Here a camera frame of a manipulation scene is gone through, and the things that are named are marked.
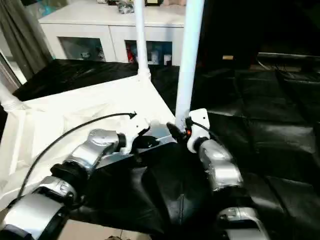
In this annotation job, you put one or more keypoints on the white plastic table leg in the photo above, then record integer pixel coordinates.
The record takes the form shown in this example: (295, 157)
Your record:
(140, 37)
(7, 98)
(187, 62)

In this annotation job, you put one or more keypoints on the white plastic table top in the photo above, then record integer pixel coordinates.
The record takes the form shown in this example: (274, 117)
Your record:
(62, 112)

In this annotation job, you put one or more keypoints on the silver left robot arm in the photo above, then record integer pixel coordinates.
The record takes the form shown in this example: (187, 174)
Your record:
(100, 142)

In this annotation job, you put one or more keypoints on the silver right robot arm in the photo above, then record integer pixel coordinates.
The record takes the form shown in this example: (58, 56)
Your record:
(220, 162)

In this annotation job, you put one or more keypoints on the black mat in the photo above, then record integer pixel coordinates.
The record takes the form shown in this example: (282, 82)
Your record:
(275, 125)

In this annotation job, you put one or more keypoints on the black cabinet gold label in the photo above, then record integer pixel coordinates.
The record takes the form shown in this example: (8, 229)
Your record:
(225, 30)

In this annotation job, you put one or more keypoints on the black side table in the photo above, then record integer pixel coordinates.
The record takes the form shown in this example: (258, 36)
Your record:
(287, 55)

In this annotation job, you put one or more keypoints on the beige object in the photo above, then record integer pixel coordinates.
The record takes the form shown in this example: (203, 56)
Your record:
(176, 2)

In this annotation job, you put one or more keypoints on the white glass-door cabinet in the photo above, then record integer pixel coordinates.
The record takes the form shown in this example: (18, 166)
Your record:
(82, 27)

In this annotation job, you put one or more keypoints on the dark grey bundle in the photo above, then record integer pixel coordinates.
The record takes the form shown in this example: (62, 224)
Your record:
(125, 6)

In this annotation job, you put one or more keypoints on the grey curtain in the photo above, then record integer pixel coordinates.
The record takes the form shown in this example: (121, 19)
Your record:
(25, 35)

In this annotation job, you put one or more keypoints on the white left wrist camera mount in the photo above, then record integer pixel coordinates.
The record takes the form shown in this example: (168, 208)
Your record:
(136, 125)

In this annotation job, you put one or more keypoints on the grey door frame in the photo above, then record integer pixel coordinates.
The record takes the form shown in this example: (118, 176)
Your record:
(12, 70)

